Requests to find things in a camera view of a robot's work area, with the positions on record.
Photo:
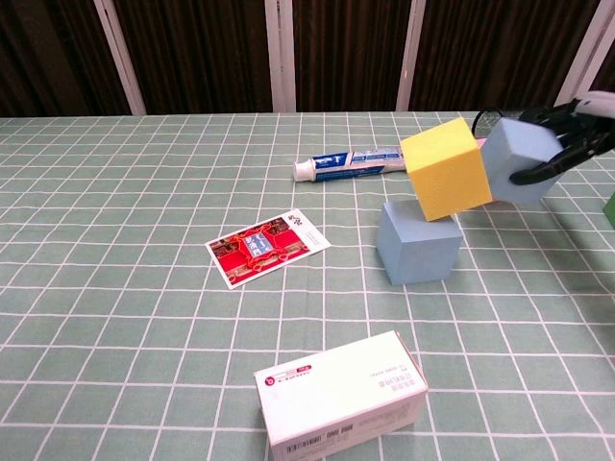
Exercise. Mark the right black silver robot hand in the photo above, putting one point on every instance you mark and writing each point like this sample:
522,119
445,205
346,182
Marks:
576,129

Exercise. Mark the green checked tablecloth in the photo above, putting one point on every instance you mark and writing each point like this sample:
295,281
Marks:
144,336

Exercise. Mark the red blue postcard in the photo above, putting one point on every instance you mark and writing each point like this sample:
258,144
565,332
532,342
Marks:
259,249

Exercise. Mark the white screen frame post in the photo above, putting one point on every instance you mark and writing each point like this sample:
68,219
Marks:
583,53
410,53
120,57
280,53

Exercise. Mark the white cardboard box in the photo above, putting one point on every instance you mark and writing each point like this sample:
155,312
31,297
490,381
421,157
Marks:
336,389

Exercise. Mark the blue foam cube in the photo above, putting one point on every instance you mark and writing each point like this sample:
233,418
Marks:
423,249
519,149

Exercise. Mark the green foam cube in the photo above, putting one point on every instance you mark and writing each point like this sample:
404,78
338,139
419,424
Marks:
610,207

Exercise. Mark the yellow foam cube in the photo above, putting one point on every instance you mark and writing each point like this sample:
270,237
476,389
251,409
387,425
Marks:
447,168

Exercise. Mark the blue white toothpaste tube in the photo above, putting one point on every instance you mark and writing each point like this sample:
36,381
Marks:
346,163

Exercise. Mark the black mesh pen holder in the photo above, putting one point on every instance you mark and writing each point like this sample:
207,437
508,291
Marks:
487,119

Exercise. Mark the pink foam cube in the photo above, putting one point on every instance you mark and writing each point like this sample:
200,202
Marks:
481,142

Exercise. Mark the dark brown curtain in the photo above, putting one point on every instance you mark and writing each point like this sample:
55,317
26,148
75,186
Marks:
202,48

